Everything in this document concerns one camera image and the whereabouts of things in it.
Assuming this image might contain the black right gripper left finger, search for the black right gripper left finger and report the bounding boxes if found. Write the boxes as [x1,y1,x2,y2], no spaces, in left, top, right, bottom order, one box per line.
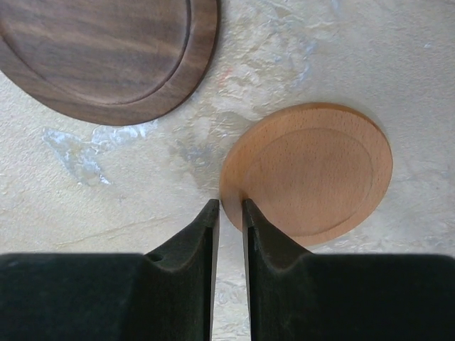
[1,199,220,340]

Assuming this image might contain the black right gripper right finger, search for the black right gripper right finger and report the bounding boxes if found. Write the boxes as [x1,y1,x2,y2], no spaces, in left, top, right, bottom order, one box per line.
[242,200,454,340]

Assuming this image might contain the light orange wood coaster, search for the light orange wood coaster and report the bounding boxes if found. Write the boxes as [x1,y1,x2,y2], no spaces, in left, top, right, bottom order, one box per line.
[220,102,393,246]

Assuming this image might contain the dark wood coaster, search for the dark wood coaster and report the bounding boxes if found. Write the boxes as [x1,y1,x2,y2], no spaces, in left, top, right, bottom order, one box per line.
[1,1,221,126]

